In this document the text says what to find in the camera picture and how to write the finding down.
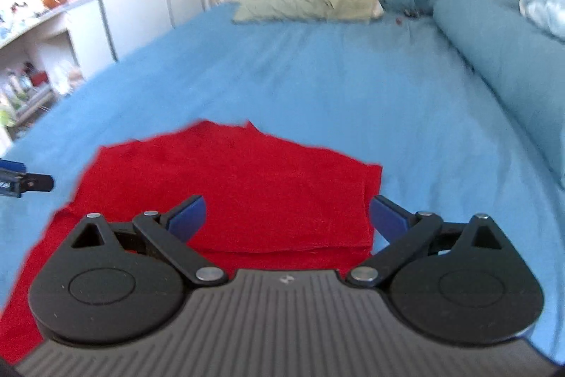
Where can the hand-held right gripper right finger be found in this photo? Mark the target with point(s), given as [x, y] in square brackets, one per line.
[388, 216]

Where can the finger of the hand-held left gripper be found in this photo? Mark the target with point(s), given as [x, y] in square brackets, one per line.
[37, 181]

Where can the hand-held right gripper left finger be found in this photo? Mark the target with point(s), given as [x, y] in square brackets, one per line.
[189, 217]

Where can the red garment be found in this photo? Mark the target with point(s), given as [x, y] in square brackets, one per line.
[229, 191]

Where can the white shelf unit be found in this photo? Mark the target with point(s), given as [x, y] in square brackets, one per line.
[35, 59]

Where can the rolled blue blanket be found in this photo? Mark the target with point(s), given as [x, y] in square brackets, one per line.
[494, 50]

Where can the green pillow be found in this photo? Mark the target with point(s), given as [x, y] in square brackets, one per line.
[309, 4]

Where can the light blue quilt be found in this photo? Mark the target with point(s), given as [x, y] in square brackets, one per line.
[545, 8]

